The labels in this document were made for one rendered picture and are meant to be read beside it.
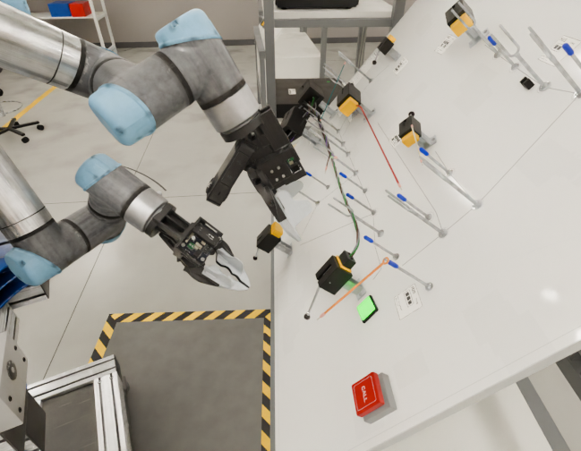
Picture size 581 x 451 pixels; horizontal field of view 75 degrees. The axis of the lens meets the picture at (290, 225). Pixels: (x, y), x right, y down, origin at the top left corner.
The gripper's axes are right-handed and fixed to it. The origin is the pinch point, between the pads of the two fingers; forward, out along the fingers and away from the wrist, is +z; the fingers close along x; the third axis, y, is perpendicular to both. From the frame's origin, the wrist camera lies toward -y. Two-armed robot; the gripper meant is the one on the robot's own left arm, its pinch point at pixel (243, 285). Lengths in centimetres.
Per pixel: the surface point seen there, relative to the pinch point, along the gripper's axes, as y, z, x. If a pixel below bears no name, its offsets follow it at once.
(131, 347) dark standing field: -146, -16, -24
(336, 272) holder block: 8.0, 12.3, 10.5
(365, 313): 8.3, 21.1, 7.3
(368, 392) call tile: 16.2, 24.0, -5.8
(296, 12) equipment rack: -24, -38, 95
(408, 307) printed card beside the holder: 16.8, 23.7, 9.6
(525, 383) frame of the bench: -5, 71, 23
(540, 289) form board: 36.7, 28.0, 12.9
